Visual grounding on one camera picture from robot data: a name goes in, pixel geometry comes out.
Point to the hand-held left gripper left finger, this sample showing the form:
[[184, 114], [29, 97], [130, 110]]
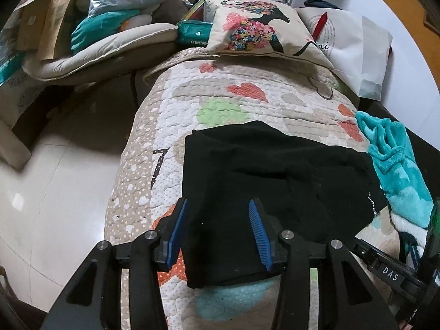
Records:
[[174, 228]]

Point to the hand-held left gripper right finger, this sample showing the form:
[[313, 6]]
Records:
[[258, 228]]

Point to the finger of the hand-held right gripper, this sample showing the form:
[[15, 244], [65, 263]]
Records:
[[388, 271]]

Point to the black pants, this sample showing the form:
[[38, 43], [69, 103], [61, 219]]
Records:
[[275, 172]]

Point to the teal fleece blanket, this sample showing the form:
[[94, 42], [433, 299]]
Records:
[[395, 165]]

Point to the quilted heart print blanket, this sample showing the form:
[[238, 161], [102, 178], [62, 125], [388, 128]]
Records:
[[220, 92]]

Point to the beige cushion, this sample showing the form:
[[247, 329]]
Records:
[[113, 50]]

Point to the teal tissue packet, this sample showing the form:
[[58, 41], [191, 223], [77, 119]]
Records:
[[194, 33]]

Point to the floral print pillow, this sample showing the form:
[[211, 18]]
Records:
[[254, 31]]

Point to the white paper bag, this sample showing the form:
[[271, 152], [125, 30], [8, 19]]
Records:
[[347, 41]]

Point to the teal cloth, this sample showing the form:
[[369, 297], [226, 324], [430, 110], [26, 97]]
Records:
[[99, 27]]

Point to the dark blue cloth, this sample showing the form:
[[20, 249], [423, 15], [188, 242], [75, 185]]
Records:
[[321, 3]]

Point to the brown cardboard pieces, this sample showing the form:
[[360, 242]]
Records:
[[55, 10]]

